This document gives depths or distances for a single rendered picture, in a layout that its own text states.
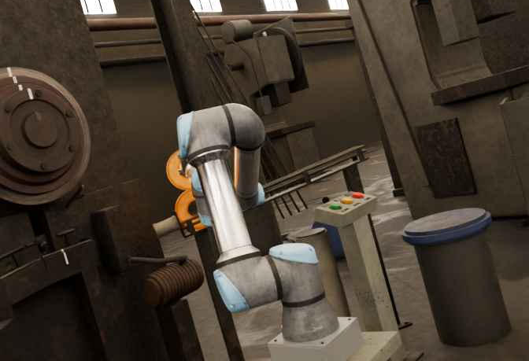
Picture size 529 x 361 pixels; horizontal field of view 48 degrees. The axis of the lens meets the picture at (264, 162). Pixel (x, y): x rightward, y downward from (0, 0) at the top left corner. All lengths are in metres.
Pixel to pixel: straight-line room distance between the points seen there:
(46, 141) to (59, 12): 0.67
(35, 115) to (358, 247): 1.15
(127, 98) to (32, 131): 8.24
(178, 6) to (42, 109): 4.48
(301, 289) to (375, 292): 0.63
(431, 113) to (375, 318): 2.19
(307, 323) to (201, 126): 0.57
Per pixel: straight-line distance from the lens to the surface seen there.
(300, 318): 1.56
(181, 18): 6.45
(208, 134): 1.57
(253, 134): 1.62
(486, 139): 3.91
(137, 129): 10.23
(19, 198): 2.10
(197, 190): 1.89
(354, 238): 2.08
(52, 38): 2.50
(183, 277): 2.23
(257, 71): 9.91
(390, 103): 4.26
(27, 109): 2.09
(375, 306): 2.13
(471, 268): 2.21
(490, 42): 8.14
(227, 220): 1.53
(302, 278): 1.53
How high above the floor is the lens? 0.89
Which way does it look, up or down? 2 degrees down
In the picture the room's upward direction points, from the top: 16 degrees counter-clockwise
